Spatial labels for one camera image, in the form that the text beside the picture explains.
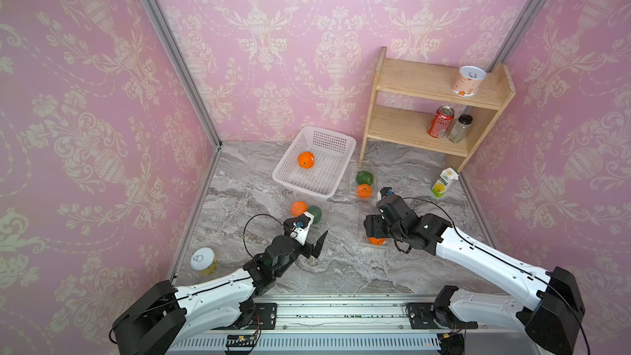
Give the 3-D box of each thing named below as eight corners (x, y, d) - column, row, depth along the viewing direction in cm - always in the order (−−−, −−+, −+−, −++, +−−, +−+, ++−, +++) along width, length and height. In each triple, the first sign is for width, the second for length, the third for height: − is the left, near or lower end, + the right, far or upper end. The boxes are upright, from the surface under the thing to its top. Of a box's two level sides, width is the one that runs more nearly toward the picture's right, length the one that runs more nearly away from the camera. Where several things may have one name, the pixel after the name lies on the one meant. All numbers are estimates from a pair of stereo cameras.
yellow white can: (194, 275, 84) (187, 270, 79) (201, 254, 89) (194, 247, 84) (217, 275, 84) (210, 270, 79) (222, 254, 89) (216, 247, 84)
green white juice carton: (433, 197, 103) (447, 177, 92) (430, 188, 106) (443, 167, 95) (445, 197, 103) (460, 177, 92) (441, 188, 106) (455, 167, 95)
